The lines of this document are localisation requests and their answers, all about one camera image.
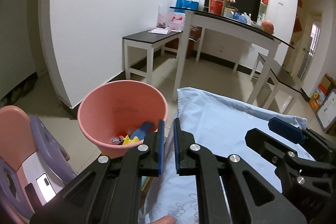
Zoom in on red white wrapper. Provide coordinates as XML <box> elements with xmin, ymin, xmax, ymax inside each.
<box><xmin>110</xmin><ymin>136</ymin><xmax>125</xmax><ymax>145</ymax></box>

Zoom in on blue foam net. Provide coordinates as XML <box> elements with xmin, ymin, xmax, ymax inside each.
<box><xmin>130</xmin><ymin>122</ymin><xmax>154</xmax><ymax>140</ymax></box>

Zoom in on pink plastic trash bucket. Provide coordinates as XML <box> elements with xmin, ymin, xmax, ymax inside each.
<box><xmin>77</xmin><ymin>80</ymin><xmax>168</xmax><ymax>158</ymax></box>

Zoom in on person's hand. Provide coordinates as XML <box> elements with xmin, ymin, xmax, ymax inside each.
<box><xmin>150</xmin><ymin>215</ymin><xmax>175</xmax><ymax>224</ymax></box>

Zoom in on white drawing board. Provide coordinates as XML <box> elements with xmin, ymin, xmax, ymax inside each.
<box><xmin>316</xmin><ymin>89</ymin><xmax>336</xmax><ymax>132</ymax></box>

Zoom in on right black-top bench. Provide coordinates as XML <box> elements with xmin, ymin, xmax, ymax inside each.
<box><xmin>263</xmin><ymin>60</ymin><xmax>301</xmax><ymax>115</ymax></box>

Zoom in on black-top bench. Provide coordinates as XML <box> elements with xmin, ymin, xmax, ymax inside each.
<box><xmin>263</xmin><ymin>60</ymin><xmax>301</xmax><ymax>115</ymax></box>
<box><xmin>122</xmin><ymin>31</ymin><xmax>182</xmax><ymax>85</ymax></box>

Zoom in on colourful toy boxes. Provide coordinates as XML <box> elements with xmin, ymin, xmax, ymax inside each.
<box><xmin>309</xmin><ymin>74</ymin><xmax>335</xmax><ymax>113</ymax></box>

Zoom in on light blue table cloth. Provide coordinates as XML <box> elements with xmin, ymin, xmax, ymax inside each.
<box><xmin>139</xmin><ymin>86</ymin><xmax>316</xmax><ymax>224</ymax></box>

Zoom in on pink purple child chair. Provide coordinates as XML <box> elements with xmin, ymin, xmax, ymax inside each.
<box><xmin>1</xmin><ymin>106</ymin><xmax>76</xmax><ymax>223</ymax></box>

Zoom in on orange ball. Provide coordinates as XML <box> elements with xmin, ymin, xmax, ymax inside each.
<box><xmin>261</xmin><ymin>20</ymin><xmax>274</xmax><ymax>35</ymax></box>

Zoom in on white glass-top table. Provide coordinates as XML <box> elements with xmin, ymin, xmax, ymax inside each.
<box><xmin>172</xmin><ymin>9</ymin><xmax>294</xmax><ymax>105</ymax></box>

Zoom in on red box under table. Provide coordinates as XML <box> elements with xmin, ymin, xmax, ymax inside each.
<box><xmin>165</xmin><ymin>26</ymin><xmax>202</xmax><ymax>59</ymax></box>

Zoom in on left black-top bench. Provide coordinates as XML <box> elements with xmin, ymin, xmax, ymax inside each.
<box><xmin>122</xmin><ymin>31</ymin><xmax>182</xmax><ymax>85</ymax></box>

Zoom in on red cylindrical tin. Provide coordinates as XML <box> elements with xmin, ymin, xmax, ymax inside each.
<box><xmin>209</xmin><ymin>0</ymin><xmax>225</xmax><ymax>15</ymax></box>

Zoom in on paper on bench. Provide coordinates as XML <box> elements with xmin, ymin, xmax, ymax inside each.
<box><xmin>149</xmin><ymin>28</ymin><xmax>171</xmax><ymax>35</ymax></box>

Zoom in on pink white shopping bag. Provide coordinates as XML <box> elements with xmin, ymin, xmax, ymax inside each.
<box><xmin>157</xmin><ymin>5</ymin><xmax>186</xmax><ymax>32</ymax></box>

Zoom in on blue bag on table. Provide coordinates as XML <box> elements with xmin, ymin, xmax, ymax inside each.
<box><xmin>175</xmin><ymin>0</ymin><xmax>199</xmax><ymax>13</ymax></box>

